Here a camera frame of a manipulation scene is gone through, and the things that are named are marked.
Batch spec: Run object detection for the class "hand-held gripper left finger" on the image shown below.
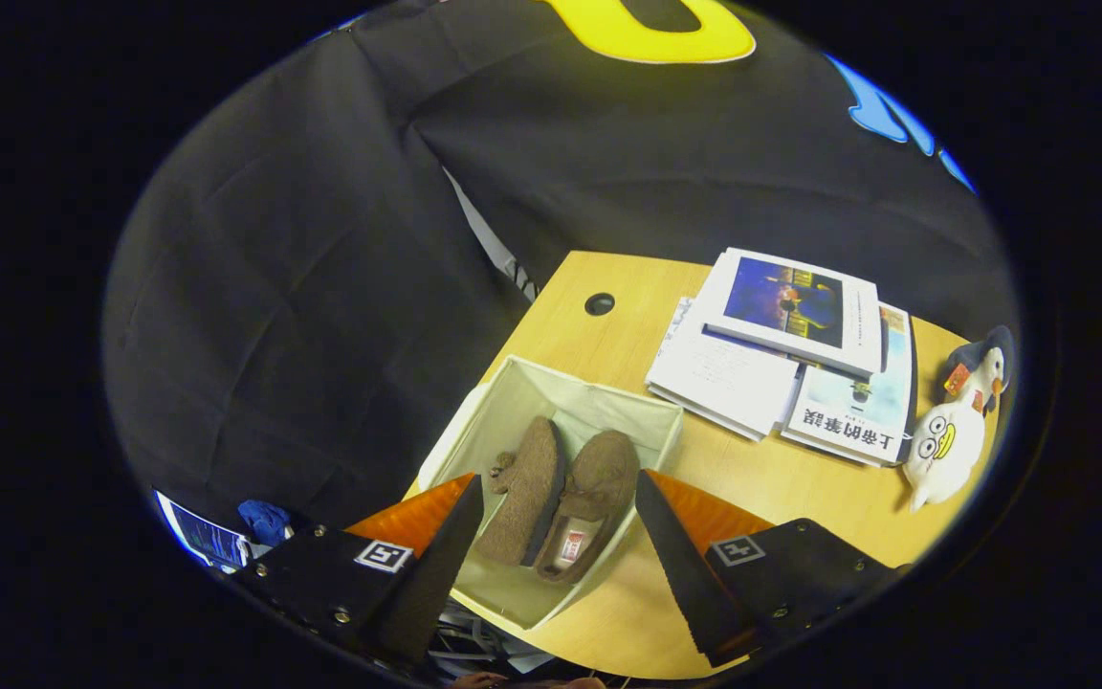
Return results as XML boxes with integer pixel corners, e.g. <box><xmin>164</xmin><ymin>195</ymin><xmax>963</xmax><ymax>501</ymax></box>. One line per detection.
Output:
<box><xmin>231</xmin><ymin>472</ymin><xmax>485</xmax><ymax>668</ymax></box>

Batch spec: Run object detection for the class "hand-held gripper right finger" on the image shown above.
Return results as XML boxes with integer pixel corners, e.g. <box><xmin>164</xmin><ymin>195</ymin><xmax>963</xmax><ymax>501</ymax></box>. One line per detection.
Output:
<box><xmin>634</xmin><ymin>469</ymin><xmax>901</xmax><ymax>668</ymax></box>

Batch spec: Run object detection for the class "brown fuzzy shoe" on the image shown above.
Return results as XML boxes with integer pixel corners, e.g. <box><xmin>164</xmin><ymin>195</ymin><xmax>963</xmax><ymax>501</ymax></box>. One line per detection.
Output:
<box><xmin>534</xmin><ymin>429</ymin><xmax>642</xmax><ymax>586</ymax></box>
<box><xmin>474</xmin><ymin>414</ymin><xmax>569</xmax><ymax>568</ymax></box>

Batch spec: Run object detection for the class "pale green fabric storage box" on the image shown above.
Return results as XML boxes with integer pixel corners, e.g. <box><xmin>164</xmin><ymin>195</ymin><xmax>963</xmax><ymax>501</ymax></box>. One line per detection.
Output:
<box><xmin>414</xmin><ymin>354</ymin><xmax>685</xmax><ymax>633</ymax></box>

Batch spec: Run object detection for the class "blue cloth item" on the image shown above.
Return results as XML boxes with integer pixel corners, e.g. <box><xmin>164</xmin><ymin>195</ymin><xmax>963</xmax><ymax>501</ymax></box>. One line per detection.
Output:
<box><xmin>238</xmin><ymin>500</ymin><xmax>295</xmax><ymax>547</ymax></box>

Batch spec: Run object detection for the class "plain white book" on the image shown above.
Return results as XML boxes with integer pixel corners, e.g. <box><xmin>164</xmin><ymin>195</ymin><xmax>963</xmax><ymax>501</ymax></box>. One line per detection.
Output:
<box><xmin>645</xmin><ymin>297</ymin><xmax>802</xmax><ymax>444</ymax></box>

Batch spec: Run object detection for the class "book with pale blue cover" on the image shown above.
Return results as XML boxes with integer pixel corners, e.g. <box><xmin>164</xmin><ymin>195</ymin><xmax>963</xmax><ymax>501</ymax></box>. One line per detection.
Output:
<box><xmin>781</xmin><ymin>304</ymin><xmax>918</xmax><ymax>469</ymax></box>

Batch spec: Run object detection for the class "white duck plush toy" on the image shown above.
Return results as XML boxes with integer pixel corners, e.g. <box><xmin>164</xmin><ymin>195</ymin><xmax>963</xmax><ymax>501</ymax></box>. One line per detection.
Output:
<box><xmin>900</xmin><ymin>397</ymin><xmax>988</xmax><ymax>514</ymax></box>

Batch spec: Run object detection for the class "white book with night photo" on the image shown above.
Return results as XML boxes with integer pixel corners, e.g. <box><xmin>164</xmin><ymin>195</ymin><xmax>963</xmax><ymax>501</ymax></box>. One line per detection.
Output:
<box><xmin>704</xmin><ymin>247</ymin><xmax>886</xmax><ymax>380</ymax></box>

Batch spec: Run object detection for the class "penguin plush toy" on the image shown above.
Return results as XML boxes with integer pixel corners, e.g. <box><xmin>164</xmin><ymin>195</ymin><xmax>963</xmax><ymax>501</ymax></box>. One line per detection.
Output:
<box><xmin>940</xmin><ymin>325</ymin><xmax>1017</xmax><ymax>415</ymax></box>

